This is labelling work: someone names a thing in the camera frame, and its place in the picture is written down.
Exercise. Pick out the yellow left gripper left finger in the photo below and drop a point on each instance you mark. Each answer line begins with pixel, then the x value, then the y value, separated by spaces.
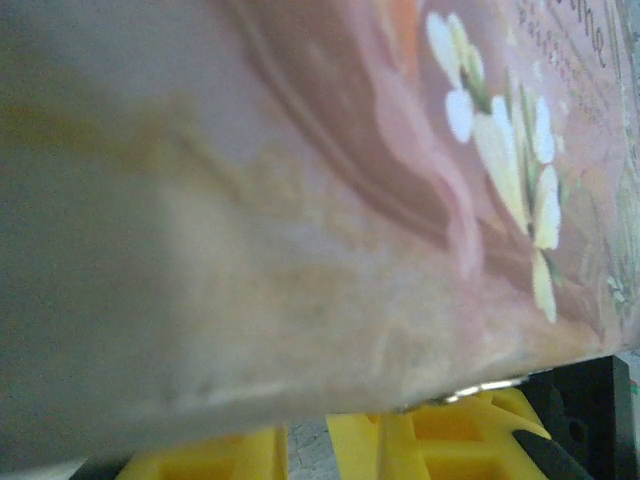
pixel 215 460

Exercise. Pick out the pink illustrated fairy book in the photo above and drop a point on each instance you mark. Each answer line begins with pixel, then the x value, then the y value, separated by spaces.
pixel 280 210

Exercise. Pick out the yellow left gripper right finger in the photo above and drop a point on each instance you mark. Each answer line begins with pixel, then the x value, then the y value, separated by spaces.
pixel 400 450

